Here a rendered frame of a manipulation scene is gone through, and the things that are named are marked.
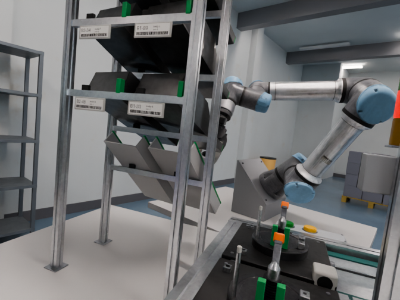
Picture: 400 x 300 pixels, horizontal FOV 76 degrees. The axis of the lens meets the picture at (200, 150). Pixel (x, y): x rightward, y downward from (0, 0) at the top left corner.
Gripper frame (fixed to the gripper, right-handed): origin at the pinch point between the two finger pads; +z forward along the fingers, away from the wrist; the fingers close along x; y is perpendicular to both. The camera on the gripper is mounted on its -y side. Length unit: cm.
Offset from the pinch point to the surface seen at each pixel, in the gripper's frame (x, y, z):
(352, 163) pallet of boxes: -247, 436, -242
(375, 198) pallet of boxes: -301, 440, -185
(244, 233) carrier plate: -18.6, -4.1, 18.9
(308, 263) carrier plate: -32.7, -15.9, 22.1
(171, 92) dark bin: 8.1, -33.6, -0.8
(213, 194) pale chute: -6.7, -3.4, 11.0
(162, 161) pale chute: 9.1, -14.6, 9.3
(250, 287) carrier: -18.9, -30.7, 30.4
